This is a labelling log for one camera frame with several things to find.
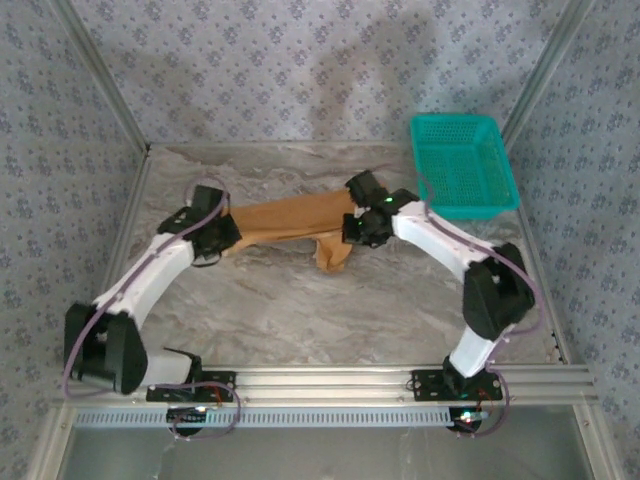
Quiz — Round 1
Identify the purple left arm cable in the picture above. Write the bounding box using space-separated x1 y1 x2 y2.
62 172 242 442

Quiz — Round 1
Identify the black controller board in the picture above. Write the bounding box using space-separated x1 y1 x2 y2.
446 407 490 436
166 405 210 437

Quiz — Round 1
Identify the teal plastic basket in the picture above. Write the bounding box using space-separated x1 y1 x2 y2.
409 114 521 221

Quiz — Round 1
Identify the tan t-shirt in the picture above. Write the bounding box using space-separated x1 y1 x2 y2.
219 185 389 274

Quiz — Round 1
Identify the aluminium frame bar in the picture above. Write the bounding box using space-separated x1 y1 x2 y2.
499 0 599 146
77 147 154 369
27 404 76 480
572 403 619 480
514 204 574 366
49 0 154 156

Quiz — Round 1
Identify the wide grooved aluminium rail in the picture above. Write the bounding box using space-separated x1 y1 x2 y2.
52 364 599 409

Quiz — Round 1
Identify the grey slotted cable duct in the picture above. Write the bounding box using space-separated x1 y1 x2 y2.
74 405 494 430

